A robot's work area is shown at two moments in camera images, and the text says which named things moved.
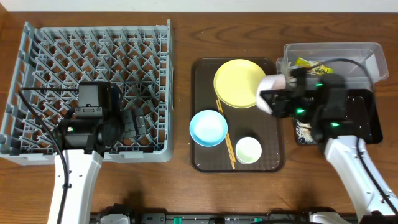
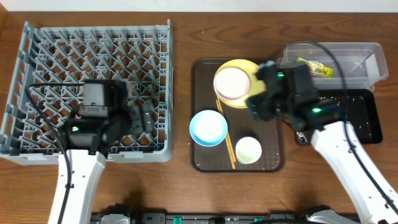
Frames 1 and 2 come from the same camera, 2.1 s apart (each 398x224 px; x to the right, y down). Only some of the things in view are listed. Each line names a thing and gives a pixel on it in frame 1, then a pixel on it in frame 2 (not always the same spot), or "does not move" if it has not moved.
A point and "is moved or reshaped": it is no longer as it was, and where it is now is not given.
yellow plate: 236,83 does not move
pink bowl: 270,82 is moved or reshaped
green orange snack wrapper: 319,69 does not move
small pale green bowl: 248,150 does not move
